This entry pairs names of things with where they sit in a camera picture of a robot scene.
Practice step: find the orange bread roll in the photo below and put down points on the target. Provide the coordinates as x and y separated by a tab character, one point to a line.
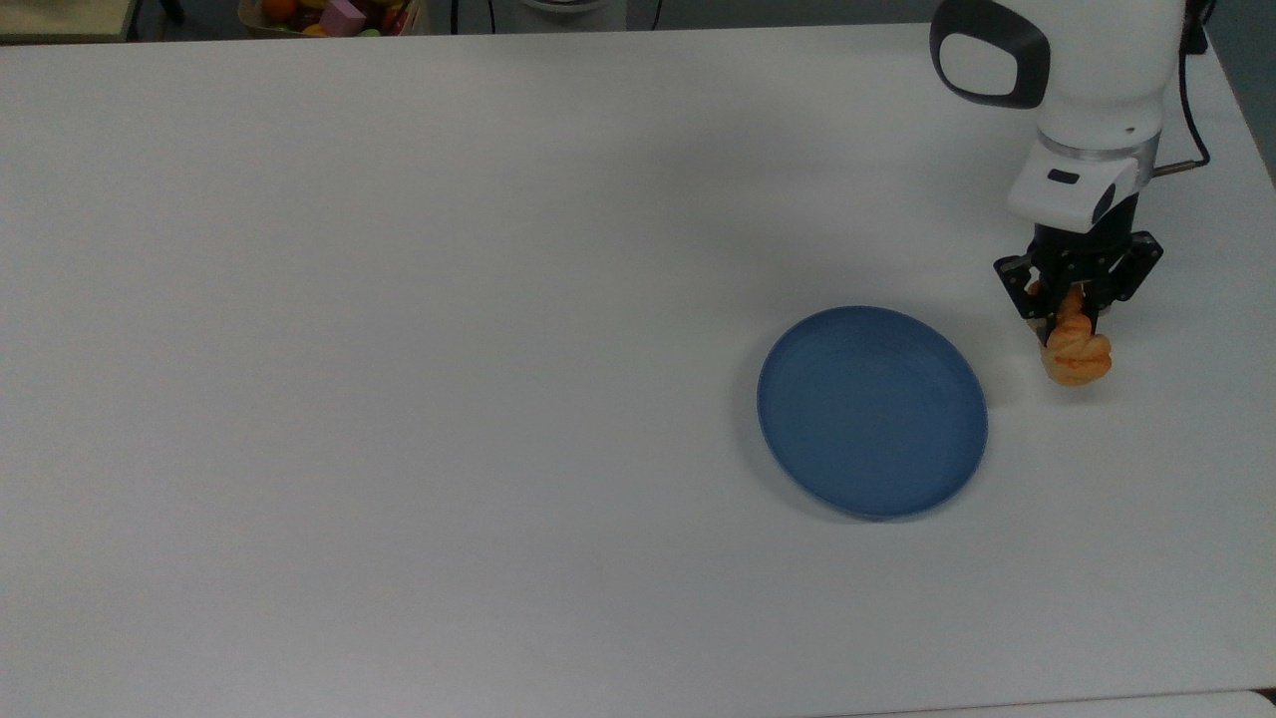
1077	354

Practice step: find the blue round plate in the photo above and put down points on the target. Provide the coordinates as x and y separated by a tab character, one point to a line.
872	414

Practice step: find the wooden board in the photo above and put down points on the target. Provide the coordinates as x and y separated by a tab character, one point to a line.
60	18

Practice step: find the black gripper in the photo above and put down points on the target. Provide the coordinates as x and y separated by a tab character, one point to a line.
1082	254

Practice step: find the box of colourful toys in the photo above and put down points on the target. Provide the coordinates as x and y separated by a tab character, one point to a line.
299	15

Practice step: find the pink toy block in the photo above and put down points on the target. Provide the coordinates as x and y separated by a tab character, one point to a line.
342	17

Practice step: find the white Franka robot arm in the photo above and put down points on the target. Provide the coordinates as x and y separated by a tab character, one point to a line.
1097	80

